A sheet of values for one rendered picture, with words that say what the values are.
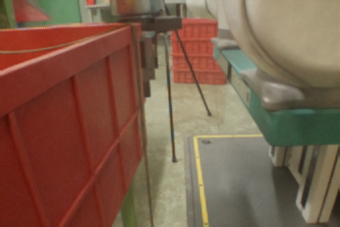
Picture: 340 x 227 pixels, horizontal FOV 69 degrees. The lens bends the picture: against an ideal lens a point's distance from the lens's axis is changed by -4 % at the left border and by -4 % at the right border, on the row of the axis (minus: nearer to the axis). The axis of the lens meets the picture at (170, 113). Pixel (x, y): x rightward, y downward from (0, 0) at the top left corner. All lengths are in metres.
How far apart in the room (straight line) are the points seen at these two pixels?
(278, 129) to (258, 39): 0.25
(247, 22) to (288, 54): 0.03
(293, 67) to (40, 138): 0.17
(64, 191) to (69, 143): 0.04
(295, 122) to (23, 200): 0.35
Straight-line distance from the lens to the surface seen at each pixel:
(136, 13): 0.49
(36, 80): 0.19
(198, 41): 2.78
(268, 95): 0.41
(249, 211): 0.80
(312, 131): 0.43
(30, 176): 0.19
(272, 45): 0.17
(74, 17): 6.76
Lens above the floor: 0.87
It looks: 24 degrees down
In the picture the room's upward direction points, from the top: 2 degrees counter-clockwise
